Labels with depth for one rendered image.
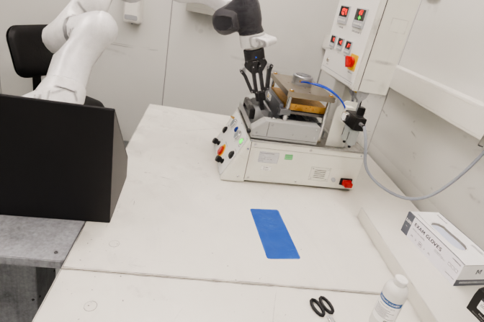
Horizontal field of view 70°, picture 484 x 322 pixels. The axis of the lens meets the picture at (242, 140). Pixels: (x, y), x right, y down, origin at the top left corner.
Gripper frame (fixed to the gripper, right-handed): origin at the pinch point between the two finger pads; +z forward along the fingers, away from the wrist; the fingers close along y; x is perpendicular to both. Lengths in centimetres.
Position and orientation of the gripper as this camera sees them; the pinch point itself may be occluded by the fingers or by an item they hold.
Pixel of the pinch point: (261, 100)
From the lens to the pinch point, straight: 136.0
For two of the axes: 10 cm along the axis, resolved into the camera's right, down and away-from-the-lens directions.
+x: 1.4, 4.2, -9.0
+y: -9.8, 2.0, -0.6
